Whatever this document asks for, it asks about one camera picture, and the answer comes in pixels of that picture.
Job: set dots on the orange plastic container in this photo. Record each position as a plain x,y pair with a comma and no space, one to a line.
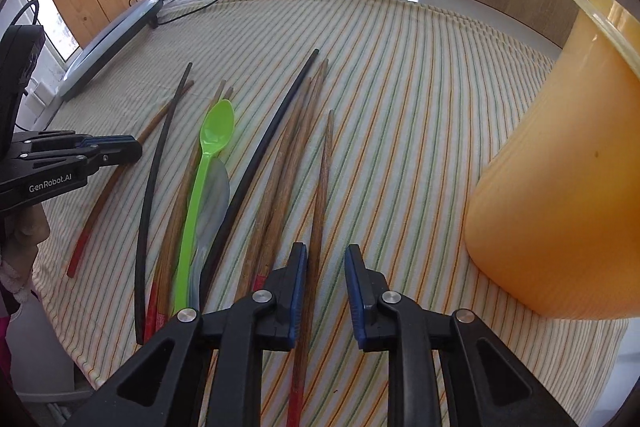
554,220

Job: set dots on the wooden chopstick pair left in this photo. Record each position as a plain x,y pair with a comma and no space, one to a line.
262,220

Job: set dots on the translucent grey plastic spoon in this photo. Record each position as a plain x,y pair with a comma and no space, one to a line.
216,198

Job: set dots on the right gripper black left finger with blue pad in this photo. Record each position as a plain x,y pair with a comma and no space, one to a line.
205,369

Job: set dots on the wooden chopstick under spoon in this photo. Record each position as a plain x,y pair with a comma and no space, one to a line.
159,301

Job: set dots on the grey flat appliance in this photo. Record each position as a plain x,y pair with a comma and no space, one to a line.
102,48

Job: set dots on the far left wooden chopstick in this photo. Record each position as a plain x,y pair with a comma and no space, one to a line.
108,188

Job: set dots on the green plastic spoon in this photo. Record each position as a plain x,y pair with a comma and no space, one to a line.
215,133

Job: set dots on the wooden chopstick red end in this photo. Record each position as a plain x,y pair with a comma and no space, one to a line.
297,388

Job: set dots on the long black chopstick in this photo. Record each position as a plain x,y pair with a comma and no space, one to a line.
216,251

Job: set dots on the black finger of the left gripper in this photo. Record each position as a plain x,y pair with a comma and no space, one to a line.
110,150

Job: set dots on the striped table cloth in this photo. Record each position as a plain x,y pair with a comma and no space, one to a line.
423,98

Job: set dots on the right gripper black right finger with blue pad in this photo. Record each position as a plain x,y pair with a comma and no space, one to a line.
443,369

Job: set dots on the wooden chopstick pair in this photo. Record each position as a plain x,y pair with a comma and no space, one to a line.
273,234
262,220

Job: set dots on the wooden chopstick pair right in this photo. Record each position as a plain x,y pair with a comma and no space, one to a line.
273,234

